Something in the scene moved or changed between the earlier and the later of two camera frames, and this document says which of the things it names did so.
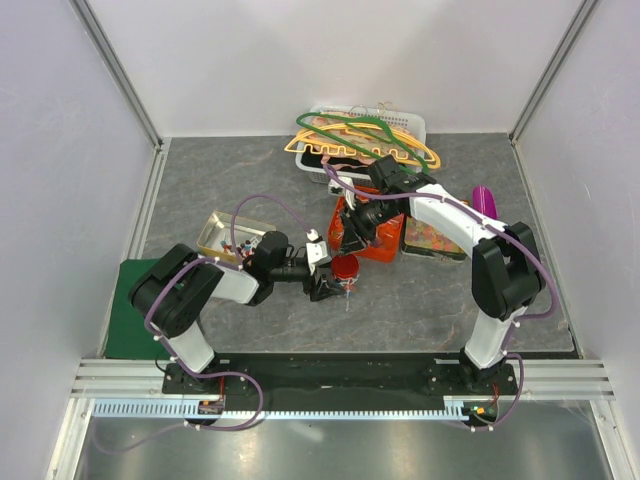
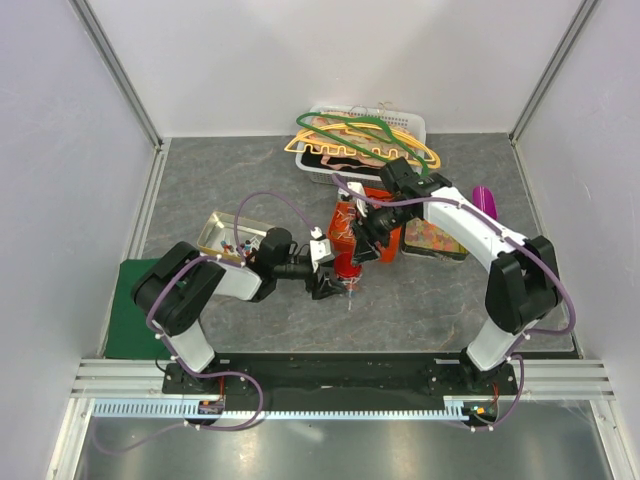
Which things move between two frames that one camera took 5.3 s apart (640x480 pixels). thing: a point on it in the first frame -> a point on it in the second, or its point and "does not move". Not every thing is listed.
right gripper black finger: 352,239 -> 366,248
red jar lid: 345,266 does not move
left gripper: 324,288 does not move
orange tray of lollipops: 384,246 does not move
